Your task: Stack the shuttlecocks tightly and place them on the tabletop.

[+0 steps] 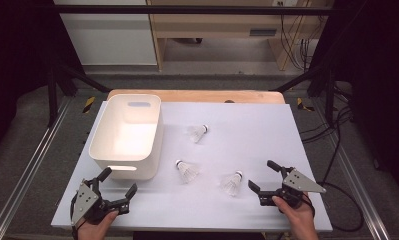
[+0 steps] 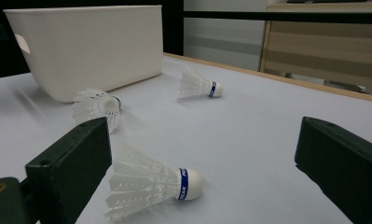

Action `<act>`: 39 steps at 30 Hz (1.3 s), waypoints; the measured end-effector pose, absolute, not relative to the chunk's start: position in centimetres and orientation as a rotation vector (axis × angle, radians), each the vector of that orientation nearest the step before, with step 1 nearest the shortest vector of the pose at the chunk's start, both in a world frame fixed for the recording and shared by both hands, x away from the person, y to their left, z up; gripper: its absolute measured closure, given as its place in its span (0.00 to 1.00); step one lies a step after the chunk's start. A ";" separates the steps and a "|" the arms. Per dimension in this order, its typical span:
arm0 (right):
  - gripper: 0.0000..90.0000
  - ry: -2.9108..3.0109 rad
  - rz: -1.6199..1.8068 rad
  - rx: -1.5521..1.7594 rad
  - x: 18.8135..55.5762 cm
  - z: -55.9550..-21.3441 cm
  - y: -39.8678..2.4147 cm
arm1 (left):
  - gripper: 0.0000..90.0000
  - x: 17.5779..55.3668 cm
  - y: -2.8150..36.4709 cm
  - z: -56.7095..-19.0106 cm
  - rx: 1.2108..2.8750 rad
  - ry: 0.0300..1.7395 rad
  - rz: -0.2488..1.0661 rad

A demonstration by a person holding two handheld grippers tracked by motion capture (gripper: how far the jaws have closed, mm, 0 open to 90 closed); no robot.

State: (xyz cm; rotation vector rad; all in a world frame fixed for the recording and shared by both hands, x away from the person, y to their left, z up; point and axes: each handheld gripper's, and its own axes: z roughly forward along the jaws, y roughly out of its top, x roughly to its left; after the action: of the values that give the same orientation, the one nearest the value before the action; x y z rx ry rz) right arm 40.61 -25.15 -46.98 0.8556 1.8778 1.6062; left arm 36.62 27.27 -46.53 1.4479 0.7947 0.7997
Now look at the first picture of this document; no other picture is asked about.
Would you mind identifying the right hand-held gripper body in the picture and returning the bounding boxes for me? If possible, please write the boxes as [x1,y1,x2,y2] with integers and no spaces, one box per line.
[258,165,327,210]

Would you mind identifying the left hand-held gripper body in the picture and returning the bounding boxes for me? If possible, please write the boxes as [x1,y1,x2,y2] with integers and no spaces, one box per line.
[70,179,132,226]

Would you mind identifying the white plastic storage bin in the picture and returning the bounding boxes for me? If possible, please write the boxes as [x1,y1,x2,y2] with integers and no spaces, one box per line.
[88,93,165,181]

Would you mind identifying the white feather shuttlecock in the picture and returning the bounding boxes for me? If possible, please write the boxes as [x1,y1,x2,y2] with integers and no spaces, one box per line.
[187,124,210,144]
[220,170,244,197]
[175,159,201,184]

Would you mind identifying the person's left hand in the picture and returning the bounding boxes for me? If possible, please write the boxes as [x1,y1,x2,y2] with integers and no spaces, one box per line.
[77,209,120,240]

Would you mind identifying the person's right hand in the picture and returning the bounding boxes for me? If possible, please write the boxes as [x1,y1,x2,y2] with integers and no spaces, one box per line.
[271,194,320,240]

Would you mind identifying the white table board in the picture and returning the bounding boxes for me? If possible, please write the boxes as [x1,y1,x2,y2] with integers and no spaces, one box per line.
[50,101,334,233]

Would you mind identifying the yellow black floor tape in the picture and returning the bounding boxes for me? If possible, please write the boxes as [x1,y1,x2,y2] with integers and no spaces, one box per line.
[296,97,315,113]
[82,96,96,114]

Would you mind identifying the wooden table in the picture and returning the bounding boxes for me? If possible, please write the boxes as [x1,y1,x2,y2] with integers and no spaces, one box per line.
[106,89,286,105]

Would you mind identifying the dark curtain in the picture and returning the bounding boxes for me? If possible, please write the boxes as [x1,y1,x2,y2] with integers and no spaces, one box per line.
[315,0,399,194]
[0,0,85,161]

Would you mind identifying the white cabinet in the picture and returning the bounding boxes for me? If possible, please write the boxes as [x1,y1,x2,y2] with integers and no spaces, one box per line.
[53,0,158,66]

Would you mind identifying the light wooden desk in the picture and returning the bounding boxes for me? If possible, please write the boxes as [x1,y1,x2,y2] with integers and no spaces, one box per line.
[146,0,335,72]

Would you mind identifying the black horizontal bar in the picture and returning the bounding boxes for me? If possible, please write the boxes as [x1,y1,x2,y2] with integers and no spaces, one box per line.
[36,4,341,16]

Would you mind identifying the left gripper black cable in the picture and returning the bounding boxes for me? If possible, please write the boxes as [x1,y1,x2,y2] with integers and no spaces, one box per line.
[69,194,80,240]

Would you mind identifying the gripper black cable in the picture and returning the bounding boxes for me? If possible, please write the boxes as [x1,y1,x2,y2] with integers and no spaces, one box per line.
[69,194,80,240]
[300,193,317,218]

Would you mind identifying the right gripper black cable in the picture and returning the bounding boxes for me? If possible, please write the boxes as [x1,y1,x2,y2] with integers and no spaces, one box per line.
[300,193,317,218]

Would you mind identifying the aluminium floor rail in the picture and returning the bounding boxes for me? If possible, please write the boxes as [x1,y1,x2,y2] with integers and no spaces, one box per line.
[0,96,73,240]
[311,98,391,240]

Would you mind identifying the black floor cable bundle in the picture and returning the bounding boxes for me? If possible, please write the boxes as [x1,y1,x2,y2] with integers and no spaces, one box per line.
[300,84,355,144]

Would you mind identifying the looped black floor cable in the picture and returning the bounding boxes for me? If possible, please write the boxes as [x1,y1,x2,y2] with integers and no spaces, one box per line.
[316,113,365,233]

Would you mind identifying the black metal frame stand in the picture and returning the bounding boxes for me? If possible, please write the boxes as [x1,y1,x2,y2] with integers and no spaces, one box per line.
[270,63,338,126]
[46,63,111,128]

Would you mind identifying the hanging black desk cables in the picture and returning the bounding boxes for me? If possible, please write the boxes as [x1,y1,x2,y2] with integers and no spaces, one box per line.
[278,3,321,72]

